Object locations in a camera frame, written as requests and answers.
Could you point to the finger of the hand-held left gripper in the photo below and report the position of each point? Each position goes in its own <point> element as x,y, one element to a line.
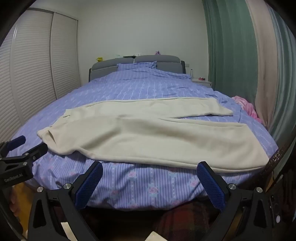
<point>17,140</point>
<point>37,150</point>

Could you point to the cream pants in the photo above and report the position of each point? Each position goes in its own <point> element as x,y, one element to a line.
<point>148,129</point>

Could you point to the white louvered wardrobe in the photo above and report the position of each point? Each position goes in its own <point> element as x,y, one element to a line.
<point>34,69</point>

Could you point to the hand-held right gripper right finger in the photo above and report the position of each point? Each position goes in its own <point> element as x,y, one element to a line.
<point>211,183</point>

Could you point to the dark red plaid cloth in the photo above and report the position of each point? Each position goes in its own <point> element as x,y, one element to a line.
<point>185,222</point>

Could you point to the brown wicker chair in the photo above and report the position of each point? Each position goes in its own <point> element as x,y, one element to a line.
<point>276,165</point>

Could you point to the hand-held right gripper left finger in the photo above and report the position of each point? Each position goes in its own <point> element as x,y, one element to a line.
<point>89,183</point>

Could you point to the white nightstand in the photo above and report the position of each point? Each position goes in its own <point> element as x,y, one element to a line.
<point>202,82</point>

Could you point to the pink blanket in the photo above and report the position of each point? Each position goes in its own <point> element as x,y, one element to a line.
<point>246,105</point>

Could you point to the green and beige curtain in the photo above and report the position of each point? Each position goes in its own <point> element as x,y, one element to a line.
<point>245,62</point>

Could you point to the bed with blue striped quilt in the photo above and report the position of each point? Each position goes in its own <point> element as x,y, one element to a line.
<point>143,92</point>

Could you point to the grey padded headboard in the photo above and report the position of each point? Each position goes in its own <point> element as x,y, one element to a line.
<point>136,60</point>

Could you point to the blue striped pillow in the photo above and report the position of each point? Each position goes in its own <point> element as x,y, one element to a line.
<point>136,66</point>

